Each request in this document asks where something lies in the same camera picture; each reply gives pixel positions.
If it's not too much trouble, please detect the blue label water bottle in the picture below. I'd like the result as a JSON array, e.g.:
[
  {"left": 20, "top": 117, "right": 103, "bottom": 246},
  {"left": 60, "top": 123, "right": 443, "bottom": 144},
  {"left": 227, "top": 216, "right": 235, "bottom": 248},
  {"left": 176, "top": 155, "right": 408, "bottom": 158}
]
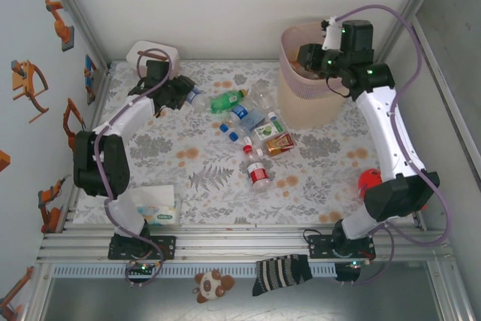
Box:
[
  {"left": 186, "top": 86, "right": 211, "bottom": 112},
  {"left": 219, "top": 102, "right": 255, "bottom": 133}
]

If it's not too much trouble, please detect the green soda bottle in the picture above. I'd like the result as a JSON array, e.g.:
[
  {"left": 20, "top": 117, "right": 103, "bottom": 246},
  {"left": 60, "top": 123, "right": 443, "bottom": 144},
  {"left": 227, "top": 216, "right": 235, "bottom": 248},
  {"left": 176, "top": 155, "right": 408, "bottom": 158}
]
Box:
[{"left": 208, "top": 89, "right": 249, "bottom": 114}]

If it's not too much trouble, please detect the pink beige plastic bin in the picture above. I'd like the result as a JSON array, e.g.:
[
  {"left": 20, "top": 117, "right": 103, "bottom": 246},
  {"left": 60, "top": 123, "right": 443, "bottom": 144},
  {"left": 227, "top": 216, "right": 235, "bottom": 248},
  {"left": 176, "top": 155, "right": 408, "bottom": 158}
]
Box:
[{"left": 277, "top": 22, "right": 349, "bottom": 130}]

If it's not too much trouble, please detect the clear crushed plastic bottle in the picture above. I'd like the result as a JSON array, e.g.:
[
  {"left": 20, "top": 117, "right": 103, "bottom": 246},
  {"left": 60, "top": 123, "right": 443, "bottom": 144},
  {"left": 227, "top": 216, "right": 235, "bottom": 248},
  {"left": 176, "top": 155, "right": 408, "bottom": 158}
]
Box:
[{"left": 250, "top": 80, "right": 275, "bottom": 112}]

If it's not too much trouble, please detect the lime label plastic bottle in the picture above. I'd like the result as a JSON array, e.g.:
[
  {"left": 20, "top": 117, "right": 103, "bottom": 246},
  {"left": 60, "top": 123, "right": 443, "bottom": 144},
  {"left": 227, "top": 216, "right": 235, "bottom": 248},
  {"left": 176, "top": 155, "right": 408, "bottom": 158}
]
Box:
[{"left": 254, "top": 111, "right": 286, "bottom": 141}]

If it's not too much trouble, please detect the amber tea bottle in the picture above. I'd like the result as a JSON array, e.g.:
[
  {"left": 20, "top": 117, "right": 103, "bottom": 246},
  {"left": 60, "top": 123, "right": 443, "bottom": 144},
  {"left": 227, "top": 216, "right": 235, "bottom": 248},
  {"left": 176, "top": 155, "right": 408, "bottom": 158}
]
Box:
[{"left": 262, "top": 132, "right": 295, "bottom": 157}]

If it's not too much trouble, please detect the red label clear bottle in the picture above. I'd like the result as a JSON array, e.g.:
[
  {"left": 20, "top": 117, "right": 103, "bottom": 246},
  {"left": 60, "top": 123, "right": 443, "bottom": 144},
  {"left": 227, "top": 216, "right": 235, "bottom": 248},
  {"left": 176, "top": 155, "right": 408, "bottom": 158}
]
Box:
[{"left": 246, "top": 150, "right": 272, "bottom": 193}]

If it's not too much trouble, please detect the white tissue box brown slot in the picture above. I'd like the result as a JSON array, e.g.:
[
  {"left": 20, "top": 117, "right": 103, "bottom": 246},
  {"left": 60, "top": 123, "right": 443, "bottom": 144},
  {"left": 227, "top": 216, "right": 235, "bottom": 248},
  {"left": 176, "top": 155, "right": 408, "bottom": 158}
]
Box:
[{"left": 126, "top": 40, "right": 180, "bottom": 74}]

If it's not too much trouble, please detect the soft tissue pack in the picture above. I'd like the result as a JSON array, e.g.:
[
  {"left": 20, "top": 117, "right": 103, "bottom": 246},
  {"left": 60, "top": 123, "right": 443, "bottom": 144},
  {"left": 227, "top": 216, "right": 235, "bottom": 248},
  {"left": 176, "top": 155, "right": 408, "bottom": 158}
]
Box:
[{"left": 131, "top": 184, "right": 184, "bottom": 227}]

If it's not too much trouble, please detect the grey floral table cloth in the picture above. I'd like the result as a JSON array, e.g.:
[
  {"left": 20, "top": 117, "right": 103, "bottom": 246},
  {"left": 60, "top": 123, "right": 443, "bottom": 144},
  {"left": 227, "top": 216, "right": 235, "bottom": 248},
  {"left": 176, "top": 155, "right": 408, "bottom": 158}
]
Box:
[{"left": 73, "top": 59, "right": 414, "bottom": 226}]

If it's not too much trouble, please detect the red toy ball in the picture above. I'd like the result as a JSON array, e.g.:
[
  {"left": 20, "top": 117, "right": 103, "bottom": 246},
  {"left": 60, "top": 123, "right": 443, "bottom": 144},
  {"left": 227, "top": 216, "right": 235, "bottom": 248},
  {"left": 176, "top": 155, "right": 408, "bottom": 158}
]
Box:
[{"left": 356, "top": 168, "right": 383, "bottom": 198}]

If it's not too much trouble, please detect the left base circuit board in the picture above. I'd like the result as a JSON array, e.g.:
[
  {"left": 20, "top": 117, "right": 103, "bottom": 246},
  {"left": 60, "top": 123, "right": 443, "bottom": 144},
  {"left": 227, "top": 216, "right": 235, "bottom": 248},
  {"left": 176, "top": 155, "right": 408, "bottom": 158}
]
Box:
[{"left": 126, "top": 260, "right": 157, "bottom": 275}]

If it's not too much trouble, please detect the base circuit board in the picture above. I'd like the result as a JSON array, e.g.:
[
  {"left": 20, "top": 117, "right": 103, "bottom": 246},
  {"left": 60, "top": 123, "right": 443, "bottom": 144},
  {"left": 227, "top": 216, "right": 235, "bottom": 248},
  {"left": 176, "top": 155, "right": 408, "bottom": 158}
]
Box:
[
  {"left": 336, "top": 259, "right": 371, "bottom": 283},
  {"left": 126, "top": 260, "right": 157, "bottom": 275}
]

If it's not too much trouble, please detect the brown white plush toy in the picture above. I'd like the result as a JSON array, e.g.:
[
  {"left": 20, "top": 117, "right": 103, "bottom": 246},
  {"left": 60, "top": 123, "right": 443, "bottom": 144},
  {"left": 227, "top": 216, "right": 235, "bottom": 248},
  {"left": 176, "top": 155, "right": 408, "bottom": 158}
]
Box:
[{"left": 193, "top": 268, "right": 237, "bottom": 304}]

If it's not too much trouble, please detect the black striped sock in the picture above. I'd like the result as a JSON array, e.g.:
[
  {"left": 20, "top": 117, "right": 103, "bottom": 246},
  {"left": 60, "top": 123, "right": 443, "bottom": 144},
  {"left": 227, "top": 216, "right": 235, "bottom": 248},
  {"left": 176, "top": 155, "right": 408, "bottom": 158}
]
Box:
[{"left": 251, "top": 254, "right": 313, "bottom": 297}]

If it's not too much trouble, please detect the right base circuit board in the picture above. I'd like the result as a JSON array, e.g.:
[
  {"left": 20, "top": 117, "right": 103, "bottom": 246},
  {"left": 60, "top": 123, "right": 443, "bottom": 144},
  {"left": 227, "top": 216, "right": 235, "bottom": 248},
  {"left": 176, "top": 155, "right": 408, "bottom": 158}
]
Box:
[{"left": 336, "top": 259, "right": 371, "bottom": 283}]

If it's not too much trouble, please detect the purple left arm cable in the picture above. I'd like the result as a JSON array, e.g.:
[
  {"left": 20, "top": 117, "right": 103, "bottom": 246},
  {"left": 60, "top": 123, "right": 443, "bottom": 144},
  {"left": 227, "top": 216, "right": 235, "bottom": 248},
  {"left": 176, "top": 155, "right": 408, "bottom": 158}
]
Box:
[{"left": 92, "top": 48, "right": 177, "bottom": 289}]

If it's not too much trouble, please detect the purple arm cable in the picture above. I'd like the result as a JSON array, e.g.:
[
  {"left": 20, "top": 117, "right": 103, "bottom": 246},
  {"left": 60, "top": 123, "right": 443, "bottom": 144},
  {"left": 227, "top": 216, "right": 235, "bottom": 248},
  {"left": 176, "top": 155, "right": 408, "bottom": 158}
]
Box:
[
  {"left": 334, "top": 5, "right": 452, "bottom": 286},
  {"left": 92, "top": 48, "right": 177, "bottom": 289}
]

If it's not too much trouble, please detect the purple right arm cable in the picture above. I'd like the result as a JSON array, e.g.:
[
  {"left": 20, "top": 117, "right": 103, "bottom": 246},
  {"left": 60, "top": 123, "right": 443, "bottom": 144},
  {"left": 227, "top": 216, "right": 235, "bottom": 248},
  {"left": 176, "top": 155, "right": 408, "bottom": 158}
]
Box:
[{"left": 334, "top": 5, "right": 452, "bottom": 286}]

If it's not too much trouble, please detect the blue orange wall sticker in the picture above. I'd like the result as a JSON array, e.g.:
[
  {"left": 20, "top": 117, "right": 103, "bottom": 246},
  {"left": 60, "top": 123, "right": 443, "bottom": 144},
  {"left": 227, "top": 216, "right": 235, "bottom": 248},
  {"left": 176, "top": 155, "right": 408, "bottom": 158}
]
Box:
[{"left": 83, "top": 53, "right": 99, "bottom": 106}]

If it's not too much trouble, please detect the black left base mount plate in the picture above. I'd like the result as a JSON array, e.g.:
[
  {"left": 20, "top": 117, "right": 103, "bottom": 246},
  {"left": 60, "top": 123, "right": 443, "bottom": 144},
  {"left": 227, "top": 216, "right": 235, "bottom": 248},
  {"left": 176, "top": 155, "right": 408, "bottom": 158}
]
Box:
[{"left": 107, "top": 235, "right": 177, "bottom": 261}]

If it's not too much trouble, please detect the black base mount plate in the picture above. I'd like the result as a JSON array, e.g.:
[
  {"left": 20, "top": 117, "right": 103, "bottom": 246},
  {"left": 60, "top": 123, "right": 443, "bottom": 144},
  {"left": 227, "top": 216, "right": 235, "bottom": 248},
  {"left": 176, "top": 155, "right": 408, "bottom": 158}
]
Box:
[
  {"left": 304, "top": 232, "right": 377, "bottom": 261},
  {"left": 107, "top": 235, "right": 177, "bottom": 261}
]

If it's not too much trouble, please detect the aluminium frame rail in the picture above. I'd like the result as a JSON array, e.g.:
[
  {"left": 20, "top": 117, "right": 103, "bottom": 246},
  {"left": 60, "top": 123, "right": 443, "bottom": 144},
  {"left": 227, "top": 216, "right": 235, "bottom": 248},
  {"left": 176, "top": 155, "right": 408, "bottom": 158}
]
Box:
[{"left": 35, "top": 225, "right": 455, "bottom": 264}]

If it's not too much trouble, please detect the white slotted cable duct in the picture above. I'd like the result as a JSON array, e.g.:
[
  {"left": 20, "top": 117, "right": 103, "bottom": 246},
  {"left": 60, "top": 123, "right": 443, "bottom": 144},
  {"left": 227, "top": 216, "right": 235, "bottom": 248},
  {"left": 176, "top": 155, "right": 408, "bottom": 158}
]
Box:
[{"left": 52, "top": 263, "right": 337, "bottom": 279}]

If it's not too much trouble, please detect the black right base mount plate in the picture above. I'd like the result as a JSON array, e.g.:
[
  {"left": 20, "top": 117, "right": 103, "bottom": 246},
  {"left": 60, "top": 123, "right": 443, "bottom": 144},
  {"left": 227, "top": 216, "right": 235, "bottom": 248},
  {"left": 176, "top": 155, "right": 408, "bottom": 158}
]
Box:
[{"left": 304, "top": 232, "right": 377, "bottom": 261}]

